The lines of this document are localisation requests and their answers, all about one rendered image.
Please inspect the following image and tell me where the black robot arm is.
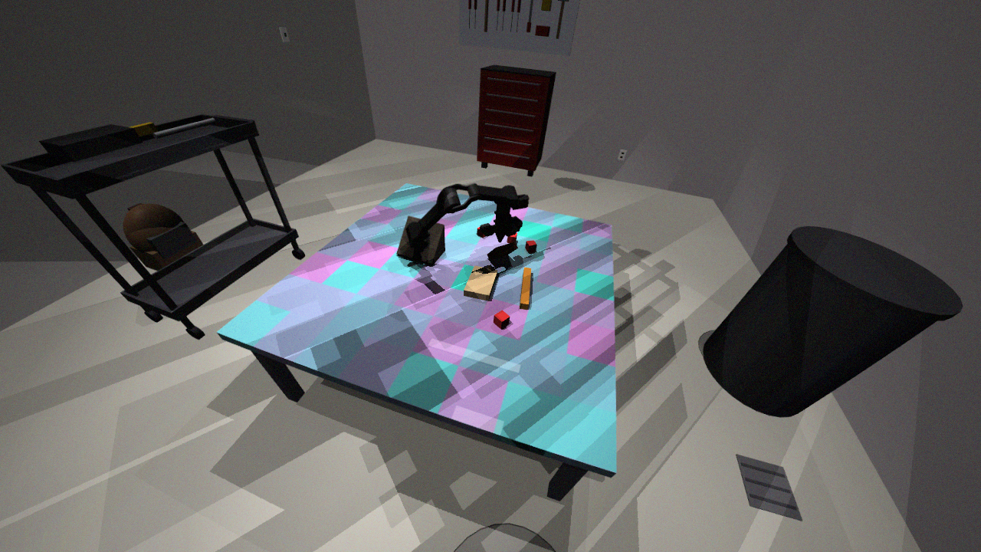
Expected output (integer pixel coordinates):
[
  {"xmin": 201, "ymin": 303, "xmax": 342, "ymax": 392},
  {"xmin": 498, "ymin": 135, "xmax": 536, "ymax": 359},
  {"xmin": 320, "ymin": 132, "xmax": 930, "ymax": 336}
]
[{"xmin": 406, "ymin": 183, "xmax": 529, "ymax": 248}]

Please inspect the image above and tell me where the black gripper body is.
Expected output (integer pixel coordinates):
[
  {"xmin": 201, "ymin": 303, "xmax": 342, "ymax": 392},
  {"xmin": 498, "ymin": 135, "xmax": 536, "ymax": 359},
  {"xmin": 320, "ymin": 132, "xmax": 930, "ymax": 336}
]
[{"xmin": 480, "ymin": 211, "xmax": 523, "ymax": 236}]

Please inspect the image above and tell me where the brown flat board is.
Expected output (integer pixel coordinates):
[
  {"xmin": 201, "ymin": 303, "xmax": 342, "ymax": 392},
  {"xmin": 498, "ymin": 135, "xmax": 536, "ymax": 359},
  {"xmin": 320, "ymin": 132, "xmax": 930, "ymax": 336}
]
[{"xmin": 520, "ymin": 268, "xmax": 531, "ymax": 310}]

